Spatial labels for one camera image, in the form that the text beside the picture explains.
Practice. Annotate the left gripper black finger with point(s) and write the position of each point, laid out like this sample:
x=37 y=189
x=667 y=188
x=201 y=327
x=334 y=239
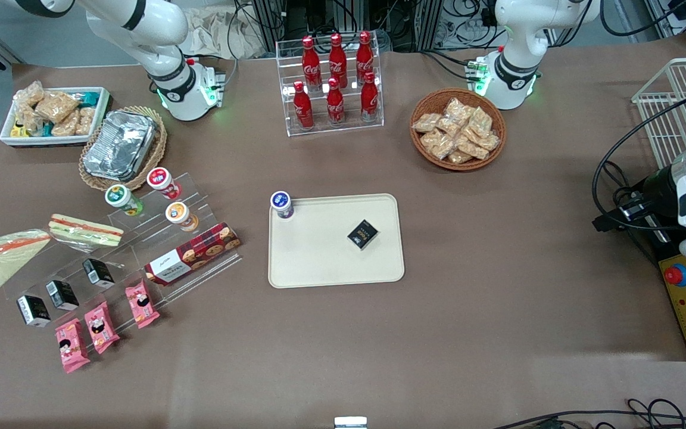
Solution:
x=632 y=210
x=608 y=223

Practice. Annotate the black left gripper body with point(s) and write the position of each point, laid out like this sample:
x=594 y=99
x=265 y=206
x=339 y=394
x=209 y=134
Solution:
x=657 y=190

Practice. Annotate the triangle sandwich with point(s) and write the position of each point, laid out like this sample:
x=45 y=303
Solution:
x=84 y=231
x=12 y=256

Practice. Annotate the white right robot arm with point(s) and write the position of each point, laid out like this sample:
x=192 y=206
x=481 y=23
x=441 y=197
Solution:
x=164 y=65

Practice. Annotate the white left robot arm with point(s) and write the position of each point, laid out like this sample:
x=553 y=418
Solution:
x=515 y=36

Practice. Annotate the beige plastic tray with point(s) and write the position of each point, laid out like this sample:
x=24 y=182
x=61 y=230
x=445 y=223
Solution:
x=313 y=226

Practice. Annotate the small black white-label box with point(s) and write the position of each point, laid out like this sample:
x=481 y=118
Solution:
x=62 y=295
x=33 y=311
x=99 y=273

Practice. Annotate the pink snack pack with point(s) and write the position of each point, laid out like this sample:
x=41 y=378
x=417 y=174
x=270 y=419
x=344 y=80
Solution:
x=72 y=345
x=102 y=326
x=142 y=304

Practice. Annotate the yellow snack pack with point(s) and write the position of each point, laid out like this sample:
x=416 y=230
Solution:
x=19 y=131

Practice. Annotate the white rectangular bin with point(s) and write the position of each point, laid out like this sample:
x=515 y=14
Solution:
x=51 y=141

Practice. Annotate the clear bag of biscuits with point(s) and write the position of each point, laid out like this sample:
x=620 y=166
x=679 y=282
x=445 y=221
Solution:
x=460 y=157
x=426 y=123
x=457 y=110
x=449 y=126
x=472 y=149
x=438 y=144
x=489 y=142
x=480 y=122

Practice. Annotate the clear bag of crackers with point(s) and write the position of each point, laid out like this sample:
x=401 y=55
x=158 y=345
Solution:
x=86 y=119
x=66 y=126
x=30 y=94
x=56 y=106
x=28 y=121

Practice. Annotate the green-lid yogurt cup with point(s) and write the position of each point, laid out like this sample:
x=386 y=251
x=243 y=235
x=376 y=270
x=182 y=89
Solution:
x=118 y=195

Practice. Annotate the aluminium foil container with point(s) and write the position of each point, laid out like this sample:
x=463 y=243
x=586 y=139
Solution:
x=119 y=146

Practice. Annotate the teal snack pack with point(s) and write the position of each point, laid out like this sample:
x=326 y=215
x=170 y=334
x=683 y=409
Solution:
x=85 y=96

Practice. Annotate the red-lid yogurt cup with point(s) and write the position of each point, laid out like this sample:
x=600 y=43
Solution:
x=160 y=179

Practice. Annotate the orange-lid yogurt cup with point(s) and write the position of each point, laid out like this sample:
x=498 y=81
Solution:
x=177 y=212

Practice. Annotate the oval wicker basket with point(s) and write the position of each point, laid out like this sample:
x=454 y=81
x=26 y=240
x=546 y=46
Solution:
x=155 y=155

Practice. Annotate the round wicker basket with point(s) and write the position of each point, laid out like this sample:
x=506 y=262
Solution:
x=438 y=98

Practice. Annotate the red plaid cookie box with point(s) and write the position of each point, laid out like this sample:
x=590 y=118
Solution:
x=200 y=250

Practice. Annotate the clear acrylic stepped stand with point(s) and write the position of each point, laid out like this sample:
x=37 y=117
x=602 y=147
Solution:
x=200 y=202

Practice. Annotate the small black gold-print box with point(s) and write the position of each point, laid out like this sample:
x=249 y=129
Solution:
x=362 y=234

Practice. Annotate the red cola bottle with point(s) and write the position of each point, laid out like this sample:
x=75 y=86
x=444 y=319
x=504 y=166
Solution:
x=311 y=59
x=335 y=104
x=337 y=56
x=364 y=55
x=369 y=98
x=302 y=108

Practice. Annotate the blue-lid yogurt cup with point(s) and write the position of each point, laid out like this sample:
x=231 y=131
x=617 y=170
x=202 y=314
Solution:
x=281 y=202

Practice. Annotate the small white device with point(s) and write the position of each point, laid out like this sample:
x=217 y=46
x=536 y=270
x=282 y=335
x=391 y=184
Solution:
x=350 y=422

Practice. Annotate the beige crumpled cloth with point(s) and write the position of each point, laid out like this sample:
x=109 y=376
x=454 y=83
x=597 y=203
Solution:
x=212 y=33

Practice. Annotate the clear acrylic bottle rack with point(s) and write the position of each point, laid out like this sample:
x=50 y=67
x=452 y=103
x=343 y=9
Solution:
x=286 y=65

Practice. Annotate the aluminium frame rack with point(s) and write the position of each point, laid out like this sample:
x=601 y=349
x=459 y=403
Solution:
x=265 y=18

